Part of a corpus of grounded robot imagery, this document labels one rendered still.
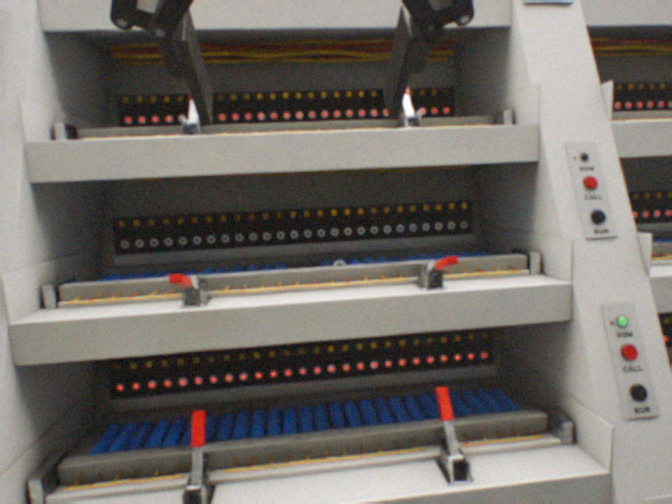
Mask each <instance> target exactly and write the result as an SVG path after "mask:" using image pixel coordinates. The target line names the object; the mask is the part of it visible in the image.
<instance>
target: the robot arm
mask: <svg viewBox="0 0 672 504"><path fill-rule="evenodd" d="M194 1H195V0H111V8H110V20H111V22H112V23H113V25H114V26H116V27H117V28H119V29H121V30H131V29H132V28H133V27H137V28H141V29H144V30H146V31H148V32H150V33H151V34H152V35H153V36H154V38H155V40H156V42H157V45H158V47H159V50H160V53H161V56H162V58H163V61H164V64H165V66H166V69H167V72H168V73H169V75H170V76H171V77H172V78H173V79H186V82H187V86H188V89H189V92H190V95H191V98H192V101H193V104H194V107H195V110H196V113H197V116H198V119H199V122H200V125H201V126H211V125H212V98H213V96H212V91H211V87H210V84H209V80H208V76H207V72H206V69H205V65H204V61H203V57H202V54H201V50H200V46H199V42H198V38H197V35H196V31H195V27H194V23H193V20H192V16H191V12H190V7H191V5H192V4H193V2H194ZM401 2H402V3H403V5H404V6H401V8H400V12H399V17H398V22H397V27H396V31H395V36H394V41H393V45H392V50H391V55H390V60H389V64H388V69H387V74H386V79H385V83H384V88H383V94H384V100H385V105H386V110H387V115H388V120H398V119H399V116H400V112H401V109H402V105H403V102H404V98H405V94H406V91H407V87H408V84H409V80H410V76H411V73H421V72H422V71H423V69H424V68H425V66H426V63H427V59H428V57H429V54H430V50H431V47H432V45H436V44H438V43H439V42H440V41H441V40H442V39H443V37H444V30H443V27H444V26H446V25H449V24H452V23H455V25H457V26H466V25H467V24H469V23H470V22H471V21H472V20H473V18H474V16H475V11H474V3H473V0H401Z"/></svg>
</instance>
